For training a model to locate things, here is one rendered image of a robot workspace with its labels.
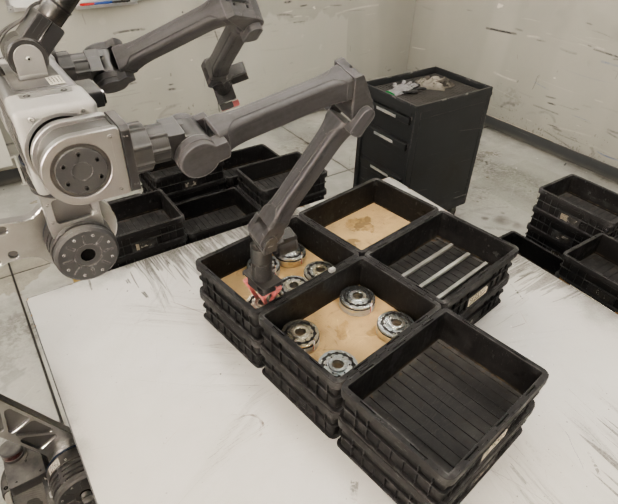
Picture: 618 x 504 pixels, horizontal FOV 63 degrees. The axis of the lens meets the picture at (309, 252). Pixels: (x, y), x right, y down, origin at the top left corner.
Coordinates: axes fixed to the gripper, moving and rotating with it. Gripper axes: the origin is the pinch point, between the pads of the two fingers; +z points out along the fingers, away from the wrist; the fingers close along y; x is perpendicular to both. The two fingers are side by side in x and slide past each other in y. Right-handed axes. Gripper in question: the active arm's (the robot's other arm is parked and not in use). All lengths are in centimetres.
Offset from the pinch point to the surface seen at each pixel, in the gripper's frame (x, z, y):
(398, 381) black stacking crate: -10.9, 4.0, -41.7
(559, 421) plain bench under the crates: -43, 17, -72
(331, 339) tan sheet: -7.6, 4.0, -20.6
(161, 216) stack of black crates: -22, 39, 114
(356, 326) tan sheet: -16.3, 4.0, -21.4
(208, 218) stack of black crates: -47, 50, 114
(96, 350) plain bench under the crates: 40, 17, 29
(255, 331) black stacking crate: 7.4, 2.4, -6.4
